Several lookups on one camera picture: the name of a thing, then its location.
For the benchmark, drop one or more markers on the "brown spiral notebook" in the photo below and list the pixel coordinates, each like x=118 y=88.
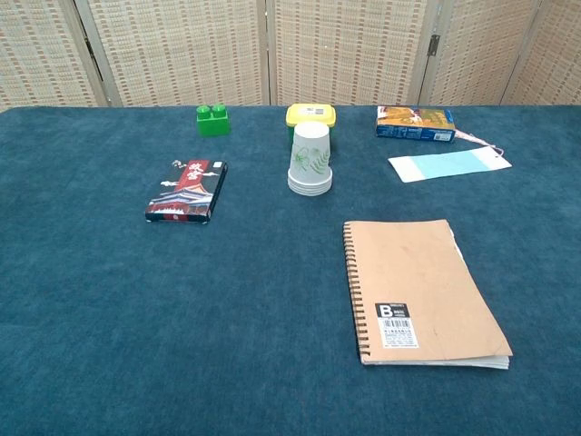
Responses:
x=417 y=281

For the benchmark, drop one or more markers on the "black red palace print box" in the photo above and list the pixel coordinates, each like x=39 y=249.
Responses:
x=188 y=193

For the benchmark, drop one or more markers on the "yellow lidded plastic container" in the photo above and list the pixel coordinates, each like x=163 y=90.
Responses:
x=313 y=113

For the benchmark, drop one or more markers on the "green toy building block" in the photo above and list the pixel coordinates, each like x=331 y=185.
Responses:
x=213 y=123

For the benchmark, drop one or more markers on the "blue and orange card box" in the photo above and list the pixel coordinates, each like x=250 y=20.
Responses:
x=415 y=122

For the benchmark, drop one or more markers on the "white light-blue bookmark with tassel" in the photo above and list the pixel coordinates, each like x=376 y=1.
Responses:
x=445 y=164

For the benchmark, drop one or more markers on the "dark blue felt tablecloth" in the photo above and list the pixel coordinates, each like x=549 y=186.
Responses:
x=136 y=318

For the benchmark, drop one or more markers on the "woven bamboo folding screen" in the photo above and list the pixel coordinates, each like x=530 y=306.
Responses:
x=181 y=45

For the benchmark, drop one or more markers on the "dark metal screen hinge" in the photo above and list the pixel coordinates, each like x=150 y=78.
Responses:
x=435 y=45

